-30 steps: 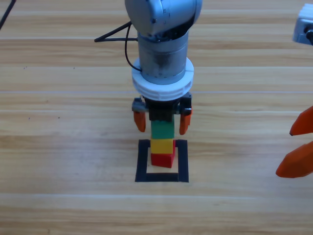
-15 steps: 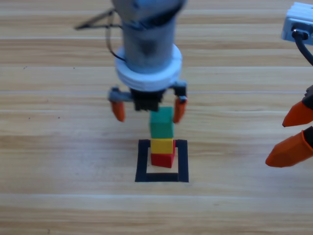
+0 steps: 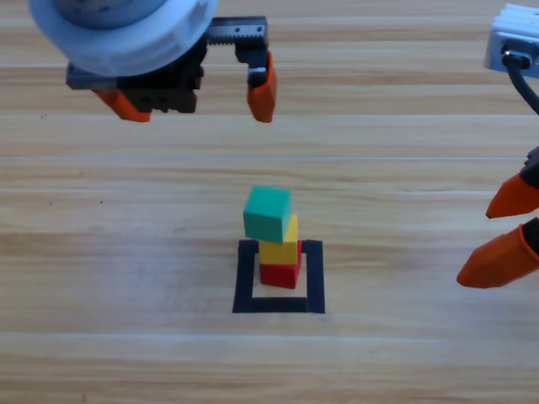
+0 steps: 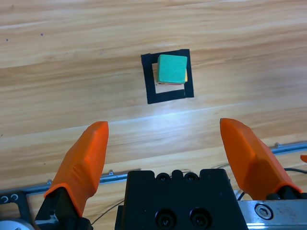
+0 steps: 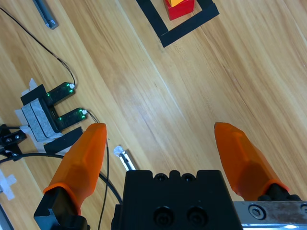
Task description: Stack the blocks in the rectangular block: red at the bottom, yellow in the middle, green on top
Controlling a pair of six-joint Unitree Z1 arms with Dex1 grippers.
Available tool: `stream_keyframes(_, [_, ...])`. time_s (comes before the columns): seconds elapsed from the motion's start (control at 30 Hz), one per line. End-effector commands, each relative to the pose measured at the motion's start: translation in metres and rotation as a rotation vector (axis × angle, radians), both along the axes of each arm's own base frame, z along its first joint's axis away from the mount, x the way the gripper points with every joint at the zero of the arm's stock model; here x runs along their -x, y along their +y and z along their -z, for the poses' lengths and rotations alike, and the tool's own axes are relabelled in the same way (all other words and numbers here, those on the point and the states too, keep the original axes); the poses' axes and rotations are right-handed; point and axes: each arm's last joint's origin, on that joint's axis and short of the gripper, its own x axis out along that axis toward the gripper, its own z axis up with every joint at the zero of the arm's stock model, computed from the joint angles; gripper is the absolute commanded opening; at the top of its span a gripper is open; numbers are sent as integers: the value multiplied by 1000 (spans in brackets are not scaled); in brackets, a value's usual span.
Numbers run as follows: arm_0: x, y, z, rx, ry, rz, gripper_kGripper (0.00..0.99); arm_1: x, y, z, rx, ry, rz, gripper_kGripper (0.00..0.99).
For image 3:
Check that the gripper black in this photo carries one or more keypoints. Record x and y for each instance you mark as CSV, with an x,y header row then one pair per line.
x,y
532,168
168,88

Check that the green wooden cube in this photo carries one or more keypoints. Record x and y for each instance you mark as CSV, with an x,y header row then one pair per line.
x,y
267,210

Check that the yellow wooden cube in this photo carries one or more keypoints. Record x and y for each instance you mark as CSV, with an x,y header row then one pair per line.
x,y
278,252

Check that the red wooden cube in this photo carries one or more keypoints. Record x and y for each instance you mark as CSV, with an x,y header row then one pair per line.
x,y
280,275

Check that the black tape square outline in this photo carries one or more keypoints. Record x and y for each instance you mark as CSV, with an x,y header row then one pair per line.
x,y
242,290

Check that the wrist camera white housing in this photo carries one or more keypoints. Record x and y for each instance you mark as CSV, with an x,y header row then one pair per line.
x,y
513,29

